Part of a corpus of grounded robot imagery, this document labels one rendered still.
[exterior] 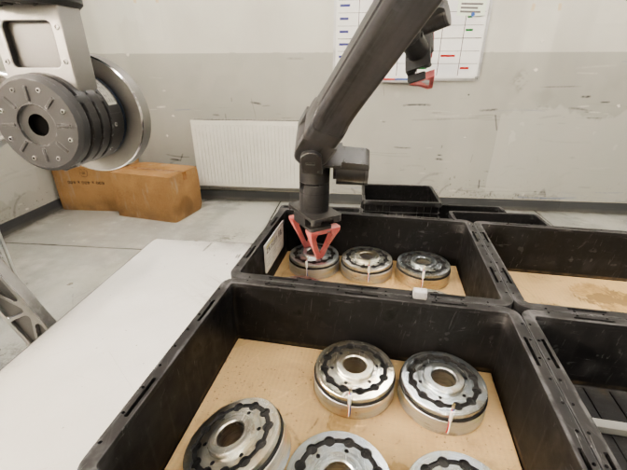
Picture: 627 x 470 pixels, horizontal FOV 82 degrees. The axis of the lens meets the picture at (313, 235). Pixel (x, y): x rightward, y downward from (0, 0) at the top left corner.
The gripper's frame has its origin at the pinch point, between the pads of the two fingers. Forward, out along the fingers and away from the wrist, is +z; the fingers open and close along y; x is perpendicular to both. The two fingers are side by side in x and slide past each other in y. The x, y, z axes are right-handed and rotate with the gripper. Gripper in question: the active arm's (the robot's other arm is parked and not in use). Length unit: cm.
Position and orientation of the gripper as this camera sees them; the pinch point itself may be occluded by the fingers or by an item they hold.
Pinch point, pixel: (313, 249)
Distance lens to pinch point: 74.4
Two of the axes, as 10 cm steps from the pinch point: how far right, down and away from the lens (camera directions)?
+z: -0.2, 9.0, 4.4
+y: -4.9, -3.9, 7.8
